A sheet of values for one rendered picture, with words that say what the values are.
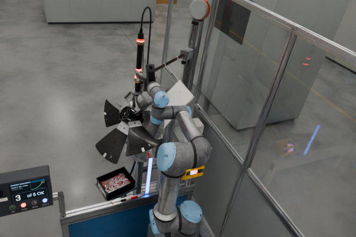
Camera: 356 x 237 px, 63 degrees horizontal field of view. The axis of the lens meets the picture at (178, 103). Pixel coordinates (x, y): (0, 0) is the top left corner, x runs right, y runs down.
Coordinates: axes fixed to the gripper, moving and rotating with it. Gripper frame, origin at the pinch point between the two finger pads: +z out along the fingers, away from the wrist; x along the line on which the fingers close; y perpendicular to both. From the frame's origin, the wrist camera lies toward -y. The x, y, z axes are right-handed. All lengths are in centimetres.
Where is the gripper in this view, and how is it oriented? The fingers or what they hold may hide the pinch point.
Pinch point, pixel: (143, 70)
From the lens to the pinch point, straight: 176.3
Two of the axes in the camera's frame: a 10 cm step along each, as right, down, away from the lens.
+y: -1.1, 8.6, 5.0
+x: 9.2, -1.1, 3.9
